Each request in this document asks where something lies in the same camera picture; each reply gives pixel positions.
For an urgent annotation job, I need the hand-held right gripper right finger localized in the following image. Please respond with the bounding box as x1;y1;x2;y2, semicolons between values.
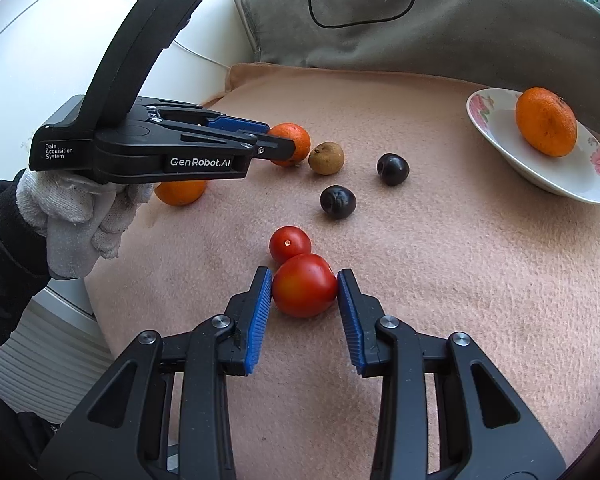
336;268;567;480

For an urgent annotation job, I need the small red tomato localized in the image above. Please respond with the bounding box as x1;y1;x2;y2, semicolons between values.
269;225;312;267

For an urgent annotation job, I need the large orange tangerine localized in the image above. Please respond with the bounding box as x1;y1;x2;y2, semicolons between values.
515;87;578;158

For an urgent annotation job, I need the white ribbed radiator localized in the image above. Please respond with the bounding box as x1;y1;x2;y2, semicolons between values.
0;295;116;426

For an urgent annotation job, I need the brown longan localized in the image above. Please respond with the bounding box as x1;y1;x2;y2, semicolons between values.
308;141;345;176

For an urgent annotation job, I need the pink blanket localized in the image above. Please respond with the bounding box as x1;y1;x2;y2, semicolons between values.
82;62;600;480

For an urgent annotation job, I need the person's left hand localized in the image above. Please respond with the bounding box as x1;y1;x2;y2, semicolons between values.
16;167;156;280

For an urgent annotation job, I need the large red tomato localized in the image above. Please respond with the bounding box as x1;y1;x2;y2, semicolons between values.
272;253;339;319

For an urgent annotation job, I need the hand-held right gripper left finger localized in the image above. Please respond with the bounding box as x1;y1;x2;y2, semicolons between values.
37;266;273;480

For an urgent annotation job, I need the person's left forearm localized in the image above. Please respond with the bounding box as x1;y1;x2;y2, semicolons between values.
0;170;51;367

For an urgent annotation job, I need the white rod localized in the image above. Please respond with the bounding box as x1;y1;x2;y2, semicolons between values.
219;0;261;61

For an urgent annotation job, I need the white floral plate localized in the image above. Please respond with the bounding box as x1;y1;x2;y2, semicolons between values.
466;88;600;205

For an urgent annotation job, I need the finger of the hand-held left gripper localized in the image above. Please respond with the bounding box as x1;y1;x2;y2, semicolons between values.
180;131;297;162
150;104;272;137

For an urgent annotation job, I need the dark purple plum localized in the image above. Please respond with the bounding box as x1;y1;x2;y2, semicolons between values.
320;185;357;220
376;153;410;187

